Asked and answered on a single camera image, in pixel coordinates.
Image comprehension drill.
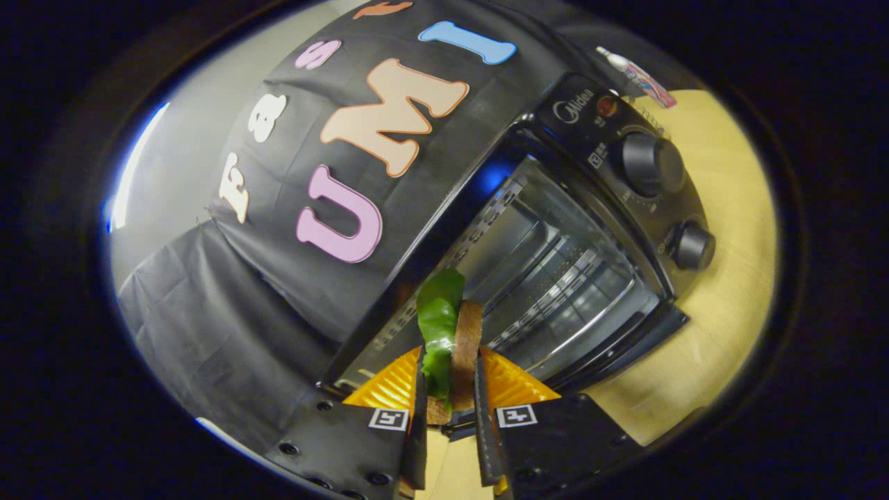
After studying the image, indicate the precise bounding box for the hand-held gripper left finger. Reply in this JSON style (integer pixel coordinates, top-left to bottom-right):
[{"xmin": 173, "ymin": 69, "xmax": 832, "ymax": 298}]
[{"xmin": 266, "ymin": 346, "xmax": 430, "ymax": 499}]

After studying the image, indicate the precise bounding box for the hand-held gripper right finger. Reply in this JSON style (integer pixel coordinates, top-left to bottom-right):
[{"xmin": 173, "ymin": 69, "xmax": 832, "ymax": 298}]
[{"xmin": 474, "ymin": 347, "xmax": 644, "ymax": 499}]

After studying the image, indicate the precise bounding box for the sandwich with lettuce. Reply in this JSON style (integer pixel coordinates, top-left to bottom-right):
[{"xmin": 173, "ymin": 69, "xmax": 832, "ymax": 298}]
[{"xmin": 415, "ymin": 268, "xmax": 485, "ymax": 426}]

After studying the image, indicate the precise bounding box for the black toaster oven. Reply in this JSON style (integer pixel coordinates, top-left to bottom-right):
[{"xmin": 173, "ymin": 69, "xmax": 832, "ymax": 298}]
[{"xmin": 319, "ymin": 72, "xmax": 717, "ymax": 445}]

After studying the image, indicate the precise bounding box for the black backdrop cloth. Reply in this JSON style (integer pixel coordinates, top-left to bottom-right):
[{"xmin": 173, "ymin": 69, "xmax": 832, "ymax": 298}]
[{"xmin": 115, "ymin": 0, "xmax": 695, "ymax": 456}]

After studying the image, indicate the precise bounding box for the silver pink bottle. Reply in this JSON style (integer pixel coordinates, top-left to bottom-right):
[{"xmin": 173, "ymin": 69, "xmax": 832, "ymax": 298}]
[{"xmin": 596, "ymin": 46, "xmax": 678, "ymax": 110}]

